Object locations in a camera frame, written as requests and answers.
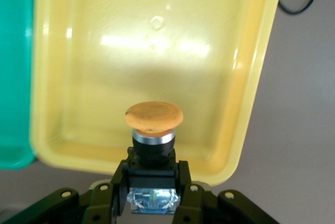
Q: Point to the yellow mushroom pushbutton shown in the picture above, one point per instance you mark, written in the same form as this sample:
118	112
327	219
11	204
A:
154	116

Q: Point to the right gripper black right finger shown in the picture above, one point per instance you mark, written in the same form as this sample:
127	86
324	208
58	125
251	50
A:
199	205

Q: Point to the green plastic tray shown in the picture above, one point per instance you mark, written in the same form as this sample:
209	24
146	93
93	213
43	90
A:
13	77

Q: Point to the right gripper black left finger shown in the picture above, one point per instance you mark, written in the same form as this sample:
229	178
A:
104	203

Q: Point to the yellow plastic tray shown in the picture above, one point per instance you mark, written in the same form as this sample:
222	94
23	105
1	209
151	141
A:
131	51

